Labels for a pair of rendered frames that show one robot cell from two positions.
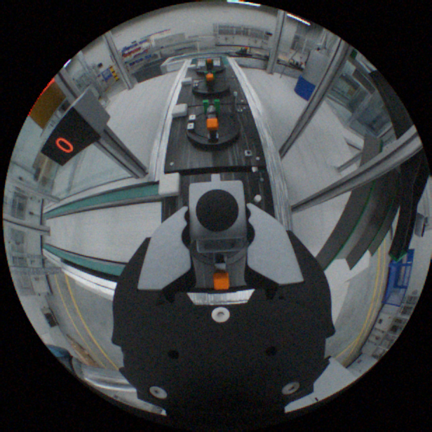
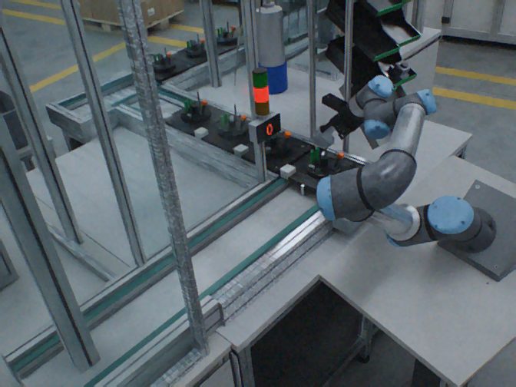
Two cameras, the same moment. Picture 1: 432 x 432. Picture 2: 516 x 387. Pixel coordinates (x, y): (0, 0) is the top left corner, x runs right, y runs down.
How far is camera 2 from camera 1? 1.91 m
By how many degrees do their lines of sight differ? 48
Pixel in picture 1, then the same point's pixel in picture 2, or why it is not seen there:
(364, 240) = not seen: hidden behind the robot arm
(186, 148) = (274, 160)
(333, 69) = (312, 73)
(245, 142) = (296, 144)
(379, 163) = (346, 94)
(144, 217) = (282, 200)
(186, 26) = not seen: outside the picture
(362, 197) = not seen: hidden behind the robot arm
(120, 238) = (279, 217)
